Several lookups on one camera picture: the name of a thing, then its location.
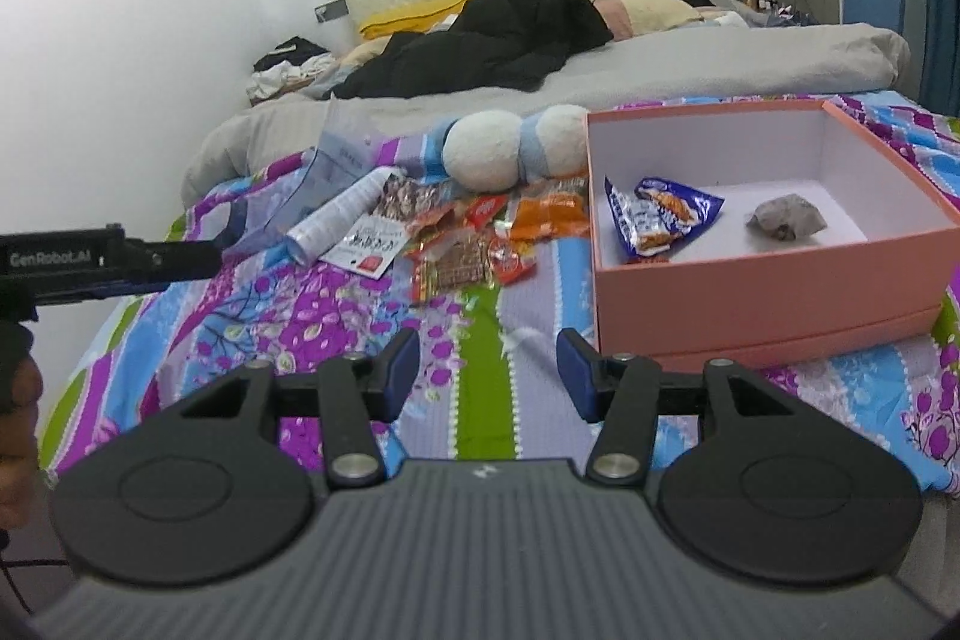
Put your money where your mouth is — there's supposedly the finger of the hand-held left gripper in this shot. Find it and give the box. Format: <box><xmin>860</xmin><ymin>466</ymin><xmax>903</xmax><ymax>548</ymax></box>
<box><xmin>34</xmin><ymin>278</ymin><xmax>181</xmax><ymax>309</ymax></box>
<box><xmin>142</xmin><ymin>239</ymin><xmax>224</xmax><ymax>281</ymax></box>

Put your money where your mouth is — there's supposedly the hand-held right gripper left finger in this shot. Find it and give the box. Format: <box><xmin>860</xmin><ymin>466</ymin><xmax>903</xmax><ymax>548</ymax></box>
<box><xmin>176</xmin><ymin>329</ymin><xmax>421</xmax><ymax>489</ymax></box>

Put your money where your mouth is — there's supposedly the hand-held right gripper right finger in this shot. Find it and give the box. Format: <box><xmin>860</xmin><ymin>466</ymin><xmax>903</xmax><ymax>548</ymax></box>
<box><xmin>556</xmin><ymin>329</ymin><xmax>807</xmax><ymax>487</ymax></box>

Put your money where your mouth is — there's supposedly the large clear packet red label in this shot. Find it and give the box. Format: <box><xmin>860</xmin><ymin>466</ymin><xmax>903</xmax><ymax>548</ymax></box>
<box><xmin>326</xmin><ymin>212</ymin><xmax>410</xmax><ymax>277</ymax></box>

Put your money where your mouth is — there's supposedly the blue and white snack packet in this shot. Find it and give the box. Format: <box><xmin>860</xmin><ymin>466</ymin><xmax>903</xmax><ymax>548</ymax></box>
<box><xmin>604</xmin><ymin>175</ymin><xmax>647</xmax><ymax>259</ymax></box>

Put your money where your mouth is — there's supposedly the small red snack packet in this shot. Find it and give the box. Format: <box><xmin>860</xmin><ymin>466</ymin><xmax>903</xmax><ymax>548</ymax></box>
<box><xmin>465</xmin><ymin>194</ymin><xmax>511</xmax><ymax>229</ymax></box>

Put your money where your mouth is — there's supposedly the pink cardboard box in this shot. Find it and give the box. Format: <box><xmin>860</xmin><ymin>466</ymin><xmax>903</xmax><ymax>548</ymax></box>
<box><xmin>586</xmin><ymin>98</ymin><xmax>960</xmax><ymax>372</ymax></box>

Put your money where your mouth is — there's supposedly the blue packet with orange picture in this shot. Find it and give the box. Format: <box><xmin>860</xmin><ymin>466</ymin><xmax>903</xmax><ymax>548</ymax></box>
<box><xmin>636</xmin><ymin>176</ymin><xmax>726</xmax><ymax>253</ymax></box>

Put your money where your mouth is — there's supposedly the grey wrapper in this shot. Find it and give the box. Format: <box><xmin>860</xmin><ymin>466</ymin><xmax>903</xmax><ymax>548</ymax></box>
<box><xmin>746</xmin><ymin>194</ymin><xmax>828</xmax><ymax>241</ymax></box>

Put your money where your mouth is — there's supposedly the person's left hand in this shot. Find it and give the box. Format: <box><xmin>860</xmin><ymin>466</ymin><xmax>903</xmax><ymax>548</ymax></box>
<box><xmin>0</xmin><ymin>356</ymin><xmax>42</xmax><ymax>530</ymax></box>

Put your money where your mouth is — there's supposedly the colourful printed bed sheet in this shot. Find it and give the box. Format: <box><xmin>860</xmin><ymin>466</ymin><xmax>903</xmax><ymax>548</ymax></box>
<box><xmin>37</xmin><ymin>92</ymin><xmax>960</xmax><ymax>498</ymax></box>

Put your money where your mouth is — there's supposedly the white tube bottle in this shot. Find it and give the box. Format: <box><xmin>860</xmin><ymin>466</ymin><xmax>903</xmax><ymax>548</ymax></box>
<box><xmin>287</xmin><ymin>167</ymin><xmax>406</xmax><ymax>266</ymax></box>

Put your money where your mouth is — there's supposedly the clear plastic bag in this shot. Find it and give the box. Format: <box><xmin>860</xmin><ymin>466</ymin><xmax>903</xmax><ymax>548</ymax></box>
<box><xmin>247</xmin><ymin>92</ymin><xmax>376</xmax><ymax>236</ymax></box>

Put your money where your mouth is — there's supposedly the white garment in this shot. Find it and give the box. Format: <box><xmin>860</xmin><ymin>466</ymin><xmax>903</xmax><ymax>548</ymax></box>
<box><xmin>249</xmin><ymin>56</ymin><xmax>335</xmax><ymax>101</ymax></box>

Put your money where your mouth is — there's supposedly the white and blue plush toy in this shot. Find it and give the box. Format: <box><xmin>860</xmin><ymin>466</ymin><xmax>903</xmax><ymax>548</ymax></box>
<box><xmin>431</xmin><ymin>104</ymin><xmax>593</xmax><ymax>193</ymax></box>

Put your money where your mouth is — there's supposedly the yellow pillow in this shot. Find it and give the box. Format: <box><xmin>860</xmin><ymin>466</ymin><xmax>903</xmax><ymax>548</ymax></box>
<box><xmin>358</xmin><ymin>0</ymin><xmax>500</xmax><ymax>41</ymax></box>

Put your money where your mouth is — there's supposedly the grey duvet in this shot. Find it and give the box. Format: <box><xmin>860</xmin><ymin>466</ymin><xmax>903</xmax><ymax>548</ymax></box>
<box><xmin>182</xmin><ymin>23</ymin><xmax>912</xmax><ymax>210</ymax></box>

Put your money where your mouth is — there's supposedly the black jacket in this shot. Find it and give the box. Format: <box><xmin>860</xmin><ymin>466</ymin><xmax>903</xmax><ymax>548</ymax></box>
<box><xmin>330</xmin><ymin>0</ymin><xmax>616</xmax><ymax>101</ymax></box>

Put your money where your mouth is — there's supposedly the beige pillow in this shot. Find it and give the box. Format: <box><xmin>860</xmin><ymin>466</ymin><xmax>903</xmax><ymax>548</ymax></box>
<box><xmin>592</xmin><ymin>0</ymin><xmax>706</xmax><ymax>40</ymax></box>

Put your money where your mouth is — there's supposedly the group of small bottles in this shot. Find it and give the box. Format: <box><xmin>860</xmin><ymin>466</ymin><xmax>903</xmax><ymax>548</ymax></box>
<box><xmin>731</xmin><ymin>0</ymin><xmax>811</xmax><ymax>25</ymax></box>

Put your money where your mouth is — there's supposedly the blue curtain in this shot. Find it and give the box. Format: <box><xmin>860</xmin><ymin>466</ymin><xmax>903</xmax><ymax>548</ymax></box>
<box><xmin>919</xmin><ymin>0</ymin><xmax>960</xmax><ymax>120</ymax></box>

